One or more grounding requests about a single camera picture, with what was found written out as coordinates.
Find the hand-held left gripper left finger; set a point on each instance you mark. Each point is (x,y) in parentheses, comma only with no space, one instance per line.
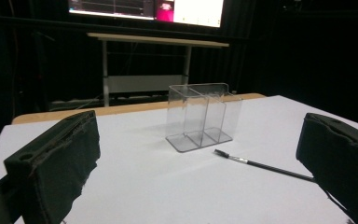
(59,161)

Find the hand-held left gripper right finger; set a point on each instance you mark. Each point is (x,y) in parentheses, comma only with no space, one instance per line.
(341,155)

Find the black pen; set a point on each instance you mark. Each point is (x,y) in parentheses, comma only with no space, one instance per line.
(267,166)

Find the clear acrylic holder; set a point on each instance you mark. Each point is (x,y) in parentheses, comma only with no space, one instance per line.
(195,137)

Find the white table mat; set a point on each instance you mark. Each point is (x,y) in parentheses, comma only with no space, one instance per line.
(167,189)

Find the white desk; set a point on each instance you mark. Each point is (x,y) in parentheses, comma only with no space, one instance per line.
(155,39)

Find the computer monitor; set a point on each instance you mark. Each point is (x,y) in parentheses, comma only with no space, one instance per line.
(195,11)

